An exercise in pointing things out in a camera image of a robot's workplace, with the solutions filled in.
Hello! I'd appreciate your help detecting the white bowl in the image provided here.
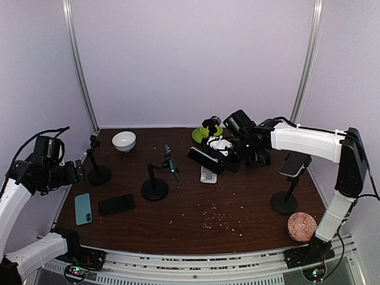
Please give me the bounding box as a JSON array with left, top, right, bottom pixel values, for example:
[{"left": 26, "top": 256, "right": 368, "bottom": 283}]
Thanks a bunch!
[{"left": 112, "top": 131, "right": 137, "bottom": 153}]

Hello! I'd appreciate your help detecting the right aluminium frame post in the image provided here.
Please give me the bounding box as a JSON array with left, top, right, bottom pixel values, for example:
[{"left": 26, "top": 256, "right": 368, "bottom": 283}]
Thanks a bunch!
[{"left": 291, "top": 0, "right": 325, "bottom": 123}]

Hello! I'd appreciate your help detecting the black phone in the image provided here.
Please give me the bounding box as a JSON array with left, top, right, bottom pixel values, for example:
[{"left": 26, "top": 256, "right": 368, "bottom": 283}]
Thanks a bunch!
[
  {"left": 279, "top": 152, "right": 312, "bottom": 178},
  {"left": 98, "top": 194, "right": 135, "bottom": 217}
]

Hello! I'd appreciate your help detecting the aluminium frame post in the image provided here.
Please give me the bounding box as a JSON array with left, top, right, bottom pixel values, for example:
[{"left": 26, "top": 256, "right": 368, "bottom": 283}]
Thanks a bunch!
[
  {"left": 62, "top": 0, "right": 100, "bottom": 132},
  {"left": 291, "top": 0, "right": 325, "bottom": 123}
]

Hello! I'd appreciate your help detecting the black wedge phone stand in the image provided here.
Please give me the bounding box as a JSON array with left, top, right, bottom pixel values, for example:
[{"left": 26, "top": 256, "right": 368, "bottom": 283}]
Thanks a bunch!
[{"left": 246, "top": 150, "right": 271, "bottom": 167}]

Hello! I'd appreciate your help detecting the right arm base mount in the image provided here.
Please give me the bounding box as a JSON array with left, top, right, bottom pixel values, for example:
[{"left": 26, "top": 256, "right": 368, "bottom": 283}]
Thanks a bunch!
[{"left": 284, "top": 246, "right": 335, "bottom": 282}]

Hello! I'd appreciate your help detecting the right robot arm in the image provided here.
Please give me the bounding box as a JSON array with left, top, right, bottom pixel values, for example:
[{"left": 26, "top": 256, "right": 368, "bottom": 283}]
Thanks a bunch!
[{"left": 223, "top": 110, "right": 375, "bottom": 262}]

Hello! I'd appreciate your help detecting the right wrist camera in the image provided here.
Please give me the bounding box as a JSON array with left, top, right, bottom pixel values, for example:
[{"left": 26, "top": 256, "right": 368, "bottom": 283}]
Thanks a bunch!
[{"left": 206, "top": 135, "right": 233, "bottom": 156}]

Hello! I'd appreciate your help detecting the white folding phone stand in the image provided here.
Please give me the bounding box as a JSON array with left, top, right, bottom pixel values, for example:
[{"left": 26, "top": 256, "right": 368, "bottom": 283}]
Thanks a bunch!
[{"left": 200, "top": 166, "right": 217, "bottom": 184}]

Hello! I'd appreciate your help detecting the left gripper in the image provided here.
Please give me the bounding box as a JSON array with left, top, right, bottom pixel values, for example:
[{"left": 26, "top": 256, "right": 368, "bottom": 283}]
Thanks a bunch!
[{"left": 43, "top": 159, "right": 84, "bottom": 189}]

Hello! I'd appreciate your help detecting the white phone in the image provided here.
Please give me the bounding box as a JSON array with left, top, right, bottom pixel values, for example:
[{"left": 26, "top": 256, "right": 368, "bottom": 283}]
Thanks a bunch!
[{"left": 187, "top": 147, "right": 226, "bottom": 175}]

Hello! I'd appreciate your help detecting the teal phone front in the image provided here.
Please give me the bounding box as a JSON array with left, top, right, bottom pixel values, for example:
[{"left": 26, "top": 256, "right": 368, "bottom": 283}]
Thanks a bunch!
[{"left": 75, "top": 193, "right": 93, "bottom": 226}]

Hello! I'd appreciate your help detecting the left aluminium frame post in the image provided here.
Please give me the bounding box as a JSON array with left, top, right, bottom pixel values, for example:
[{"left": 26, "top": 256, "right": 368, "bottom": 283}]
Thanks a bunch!
[{"left": 62, "top": 0, "right": 100, "bottom": 132}]

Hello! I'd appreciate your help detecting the green plate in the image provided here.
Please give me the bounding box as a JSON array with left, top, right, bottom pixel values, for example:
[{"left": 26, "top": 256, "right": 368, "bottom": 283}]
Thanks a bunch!
[{"left": 192, "top": 127, "right": 222, "bottom": 146}]

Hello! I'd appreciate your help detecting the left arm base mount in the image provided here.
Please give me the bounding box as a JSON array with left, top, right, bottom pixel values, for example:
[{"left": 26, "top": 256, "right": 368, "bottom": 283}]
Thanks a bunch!
[{"left": 56, "top": 247, "right": 106, "bottom": 284}]

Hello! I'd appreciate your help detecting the green bowl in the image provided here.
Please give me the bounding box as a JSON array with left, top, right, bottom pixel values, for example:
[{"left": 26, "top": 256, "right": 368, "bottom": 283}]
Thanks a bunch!
[{"left": 199, "top": 125, "right": 223, "bottom": 138}]

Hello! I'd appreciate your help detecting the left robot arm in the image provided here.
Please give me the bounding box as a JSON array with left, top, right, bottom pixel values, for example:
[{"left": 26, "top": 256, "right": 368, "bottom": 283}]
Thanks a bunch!
[{"left": 1, "top": 127, "right": 86, "bottom": 284}]

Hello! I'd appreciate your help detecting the teal phone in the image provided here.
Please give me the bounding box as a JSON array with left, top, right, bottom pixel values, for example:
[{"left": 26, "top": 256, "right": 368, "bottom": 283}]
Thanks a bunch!
[
  {"left": 164, "top": 145, "right": 179, "bottom": 183},
  {"left": 75, "top": 193, "right": 93, "bottom": 226}
]

